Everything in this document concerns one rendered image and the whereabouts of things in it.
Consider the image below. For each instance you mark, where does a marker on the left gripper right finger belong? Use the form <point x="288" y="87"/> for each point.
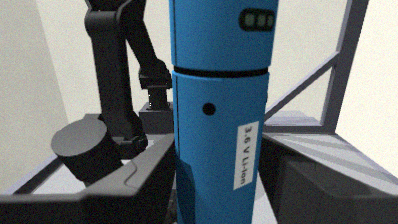
<point x="303" y="191"/>

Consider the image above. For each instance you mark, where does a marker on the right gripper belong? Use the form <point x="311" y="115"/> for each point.
<point x="171" y="215"/>

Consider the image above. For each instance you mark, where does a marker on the blue electric screwdriver barrel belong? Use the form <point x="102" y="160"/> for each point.
<point x="221" y="51"/>

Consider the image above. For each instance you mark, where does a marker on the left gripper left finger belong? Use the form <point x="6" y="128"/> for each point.
<point x="136" y="193"/>

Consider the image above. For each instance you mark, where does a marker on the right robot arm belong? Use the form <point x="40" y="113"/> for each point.
<point x="84" y="146"/>

